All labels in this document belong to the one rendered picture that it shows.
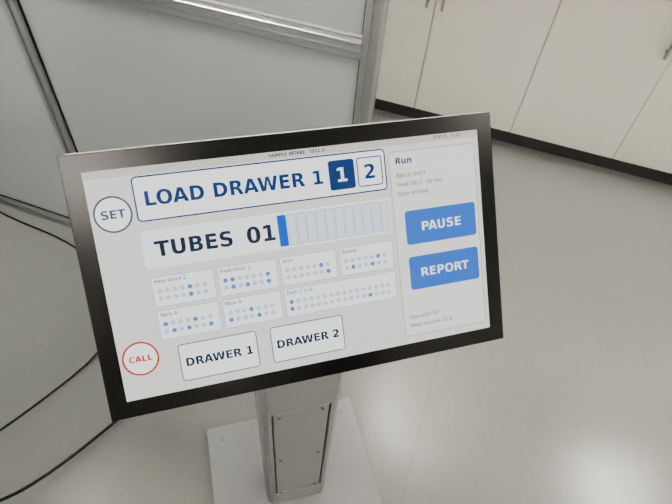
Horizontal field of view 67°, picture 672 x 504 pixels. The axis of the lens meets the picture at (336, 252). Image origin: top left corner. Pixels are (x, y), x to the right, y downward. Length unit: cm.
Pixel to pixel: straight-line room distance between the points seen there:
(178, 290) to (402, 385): 125
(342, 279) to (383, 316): 8
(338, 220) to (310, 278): 8
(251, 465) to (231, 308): 102
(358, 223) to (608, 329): 166
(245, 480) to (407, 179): 114
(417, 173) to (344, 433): 112
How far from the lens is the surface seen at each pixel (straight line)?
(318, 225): 62
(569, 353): 205
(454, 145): 68
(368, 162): 64
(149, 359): 65
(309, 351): 65
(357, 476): 160
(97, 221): 62
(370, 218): 64
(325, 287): 64
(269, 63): 131
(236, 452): 162
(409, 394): 177
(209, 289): 62
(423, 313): 69
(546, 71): 260
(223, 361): 64
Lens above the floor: 156
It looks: 48 degrees down
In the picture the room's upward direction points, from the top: 6 degrees clockwise
